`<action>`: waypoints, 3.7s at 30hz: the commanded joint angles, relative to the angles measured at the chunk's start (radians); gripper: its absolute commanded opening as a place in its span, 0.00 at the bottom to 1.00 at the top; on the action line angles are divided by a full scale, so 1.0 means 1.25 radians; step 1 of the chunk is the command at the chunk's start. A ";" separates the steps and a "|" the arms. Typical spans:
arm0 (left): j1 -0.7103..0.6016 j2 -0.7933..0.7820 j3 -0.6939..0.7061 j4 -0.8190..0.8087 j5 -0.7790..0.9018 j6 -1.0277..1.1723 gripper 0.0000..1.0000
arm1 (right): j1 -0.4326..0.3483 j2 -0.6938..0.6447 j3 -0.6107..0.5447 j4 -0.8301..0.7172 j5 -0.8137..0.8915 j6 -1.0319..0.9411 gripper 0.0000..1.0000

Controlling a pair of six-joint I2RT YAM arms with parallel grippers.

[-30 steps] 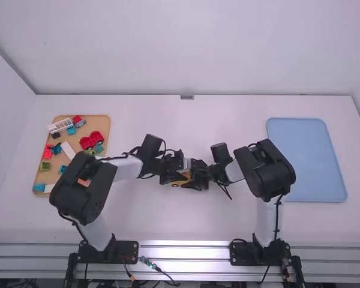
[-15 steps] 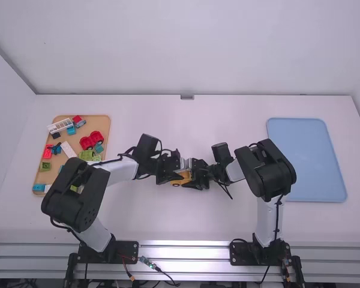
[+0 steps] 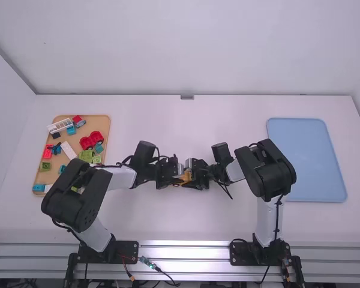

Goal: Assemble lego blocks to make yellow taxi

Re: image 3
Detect yellow toy car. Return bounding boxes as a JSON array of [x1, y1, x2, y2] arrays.
[[172, 169, 196, 188]]

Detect black cable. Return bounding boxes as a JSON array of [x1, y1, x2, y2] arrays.
[[215, 176, 234, 201]]

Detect silver rails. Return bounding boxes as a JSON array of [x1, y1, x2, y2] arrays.
[[0, 239, 360, 283]]

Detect tan tray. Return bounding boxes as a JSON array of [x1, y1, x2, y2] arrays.
[[32, 113, 112, 197]]

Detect white barred toy brick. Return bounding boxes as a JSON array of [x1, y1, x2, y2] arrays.
[[46, 118, 74, 134]]

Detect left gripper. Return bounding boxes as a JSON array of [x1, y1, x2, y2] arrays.
[[155, 154, 181, 190]]

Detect long white toy brick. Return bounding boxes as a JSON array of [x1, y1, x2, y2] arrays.
[[60, 140, 79, 160]]

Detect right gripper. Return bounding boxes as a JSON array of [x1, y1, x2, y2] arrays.
[[185, 158, 211, 192]]

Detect red toy car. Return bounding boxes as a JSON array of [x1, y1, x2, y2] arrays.
[[79, 130, 106, 151]]

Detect blue mat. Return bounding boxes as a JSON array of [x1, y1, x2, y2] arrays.
[[266, 117, 348, 203]]

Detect green toy car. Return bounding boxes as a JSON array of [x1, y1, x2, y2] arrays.
[[77, 149, 97, 164]]

